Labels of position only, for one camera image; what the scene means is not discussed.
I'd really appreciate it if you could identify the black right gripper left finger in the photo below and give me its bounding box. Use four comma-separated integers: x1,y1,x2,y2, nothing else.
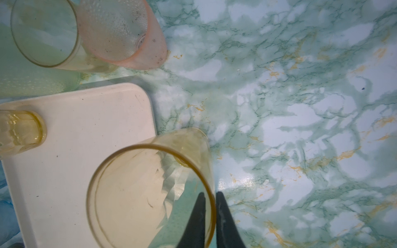
177,192,206,248

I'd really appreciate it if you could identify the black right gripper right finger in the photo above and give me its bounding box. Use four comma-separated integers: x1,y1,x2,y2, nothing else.
216,191,246,248

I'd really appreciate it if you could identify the yellow glass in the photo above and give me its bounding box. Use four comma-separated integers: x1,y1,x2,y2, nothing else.
86,128,217,248
1,110,47,159

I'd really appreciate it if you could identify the frosted pink glass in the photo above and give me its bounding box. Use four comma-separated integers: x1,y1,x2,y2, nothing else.
76,1,167,70

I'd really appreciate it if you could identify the beige rectangular tray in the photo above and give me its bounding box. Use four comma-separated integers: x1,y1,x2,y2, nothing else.
1,83,156,248

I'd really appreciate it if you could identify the teal glass right upper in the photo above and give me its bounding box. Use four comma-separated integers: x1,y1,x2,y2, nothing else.
1,165,20,246

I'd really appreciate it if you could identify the frosted light green glass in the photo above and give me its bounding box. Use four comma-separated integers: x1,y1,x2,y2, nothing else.
1,24,81,99

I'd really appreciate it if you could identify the olive clear small glass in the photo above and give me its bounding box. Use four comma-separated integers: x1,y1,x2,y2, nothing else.
10,0,116,73

